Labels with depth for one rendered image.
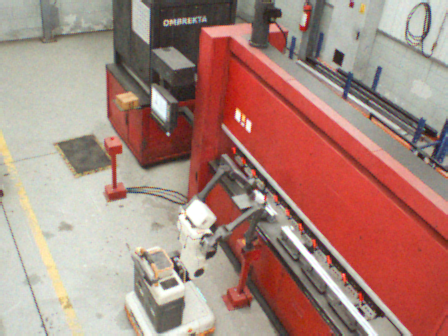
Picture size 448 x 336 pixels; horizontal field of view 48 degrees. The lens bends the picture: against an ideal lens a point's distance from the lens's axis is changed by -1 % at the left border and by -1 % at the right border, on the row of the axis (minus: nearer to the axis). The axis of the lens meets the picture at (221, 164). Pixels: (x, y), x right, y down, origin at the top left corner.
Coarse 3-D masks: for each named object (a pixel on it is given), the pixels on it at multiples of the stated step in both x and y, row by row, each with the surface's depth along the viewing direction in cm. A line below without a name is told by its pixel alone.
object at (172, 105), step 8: (160, 88) 520; (168, 96) 508; (168, 104) 503; (176, 104) 506; (152, 112) 543; (168, 112) 507; (176, 112) 512; (160, 120) 529; (168, 120) 512; (176, 120) 517; (168, 128) 517
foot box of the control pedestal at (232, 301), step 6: (228, 288) 504; (234, 288) 505; (246, 288) 507; (228, 294) 506; (234, 294) 499; (228, 300) 506; (234, 300) 493; (240, 300) 495; (246, 300) 499; (228, 306) 500; (234, 306) 497; (240, 306) 501; (246, 306) 503
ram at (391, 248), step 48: (240, 96) 480; (288, 144) 421; (336, 144) 374; (288, 192) 435; (336, 192) 375; (384, 192) 332; (336, 240) 386; (384, 240) 337; (432, 240) 299; (384, 288) 346; (432, 288) 306
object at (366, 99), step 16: (304, 64) 641; (320, 64) 646; (320, 80) 616; (336, 80) 617; (352, 80) 620; (352, 96) 581; (368, 96) 585; (368, 112) 559; (384, 112) 560; (400, 112) 566; (432, 128) 536
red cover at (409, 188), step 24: (240, 48) 459; (264, 72) 430; (288, 96) 404; (312, 96) 386; (312, 120) 382; (336, 120) 359; (360, 144) 338; (384, 168) 322; (408, 192) 307; (432, 192) 300; (432, 216) 294
